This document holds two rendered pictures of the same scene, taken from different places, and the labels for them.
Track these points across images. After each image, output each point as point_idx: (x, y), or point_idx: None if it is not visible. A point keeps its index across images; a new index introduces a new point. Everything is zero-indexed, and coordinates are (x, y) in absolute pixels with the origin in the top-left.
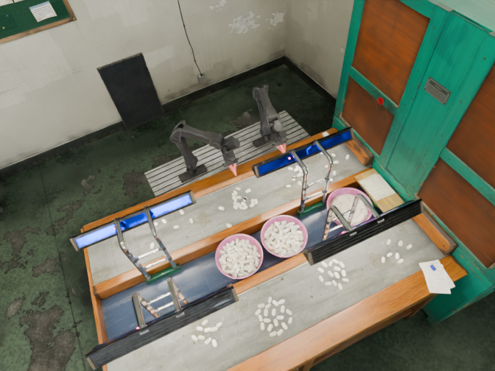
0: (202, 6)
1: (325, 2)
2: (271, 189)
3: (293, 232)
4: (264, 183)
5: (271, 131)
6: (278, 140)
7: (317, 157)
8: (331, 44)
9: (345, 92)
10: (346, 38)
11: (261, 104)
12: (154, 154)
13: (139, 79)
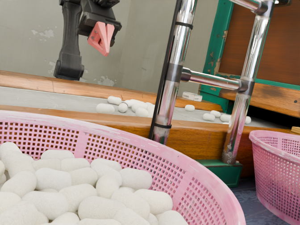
0: (23, 24)
1: (164, 54)
2: (41, 105)
3: (113, 187)
4: (24, 97)
5: (83, 5)
6: (96, 12)
7: (179, 110)
8: None
9: (229, 13)
10: (188, 83)
11: (72, 13)
12: None
13: None
